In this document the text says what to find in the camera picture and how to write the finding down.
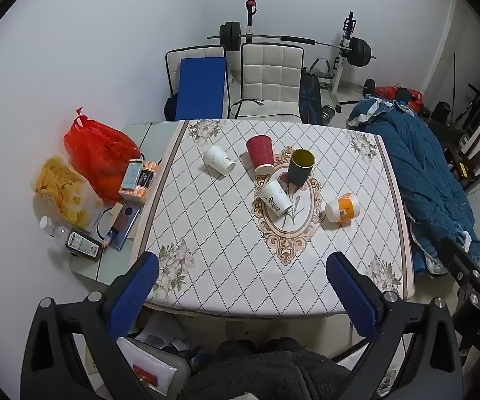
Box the white padded chair right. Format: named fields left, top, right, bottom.
left=233, top=42, right=304, bottom=123

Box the dark glass bottle with label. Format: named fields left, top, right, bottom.
left=65, top=229, right=103, bottom=261

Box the orange snack package with phone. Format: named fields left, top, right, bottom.
left=119, top=159, right=158, bottom=204

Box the white weight bench rack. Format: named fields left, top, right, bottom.
left=304, top=11, right=371, bottom=113

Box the dark green cup yellow inside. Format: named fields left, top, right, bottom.
left=288, top=149, right=315, bottom=187

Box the white paper cup with print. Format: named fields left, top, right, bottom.
left=259, top=180, right=292, bottom=217

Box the bag of yellow chips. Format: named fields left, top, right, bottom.
left=32, top=155, right=104, bottom=230

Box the black fleece clothing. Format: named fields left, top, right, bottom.
left=177, top=337, right=350, bottom=399

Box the small white paper cup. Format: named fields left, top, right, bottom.
left=203, top=145, right=235, bottom=176

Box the white diamond pattern tablecloth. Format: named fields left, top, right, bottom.
left=136, top=120, right=414, bottom=318

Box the red ribbed paper cup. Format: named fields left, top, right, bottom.
left=246, top=135, right=274, bottom=175

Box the white box with red label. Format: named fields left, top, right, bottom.
left=116, top=337, right=191, bottom=399

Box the orange and white paper cup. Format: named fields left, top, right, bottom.
left=324, top=192, right=361, bottom=223

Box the red plastic bag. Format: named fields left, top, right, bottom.
left=63, top=107, right=140, bottom=203

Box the dark wooden chair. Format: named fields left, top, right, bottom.
left=446, top=133, right=480, bottom=191

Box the blue quilted blanket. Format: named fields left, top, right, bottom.
left=348, top=95, right=480, bottom=275

